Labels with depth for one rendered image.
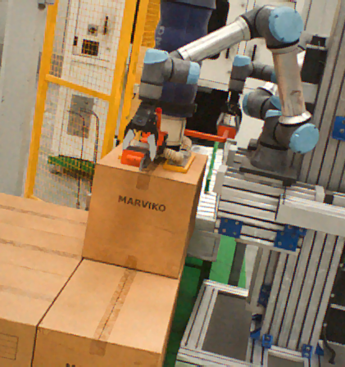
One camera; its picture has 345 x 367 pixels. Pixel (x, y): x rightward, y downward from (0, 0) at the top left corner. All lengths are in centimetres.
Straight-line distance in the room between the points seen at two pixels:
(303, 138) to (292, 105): 13
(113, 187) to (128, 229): 18
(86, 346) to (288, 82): 113
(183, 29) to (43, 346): 131
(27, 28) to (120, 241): 177
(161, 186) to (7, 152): 177
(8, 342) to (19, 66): 217
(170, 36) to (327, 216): 93
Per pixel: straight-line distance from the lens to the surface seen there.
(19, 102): 396
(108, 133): 389
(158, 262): 254
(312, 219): 240
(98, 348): 205
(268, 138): 247
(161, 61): 206
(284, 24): 222
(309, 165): 268
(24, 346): 211
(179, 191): 243
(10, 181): 407
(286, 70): 228
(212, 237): 316
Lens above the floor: 154
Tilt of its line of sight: 15 degrees down
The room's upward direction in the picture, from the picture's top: 11 degrees clockwise
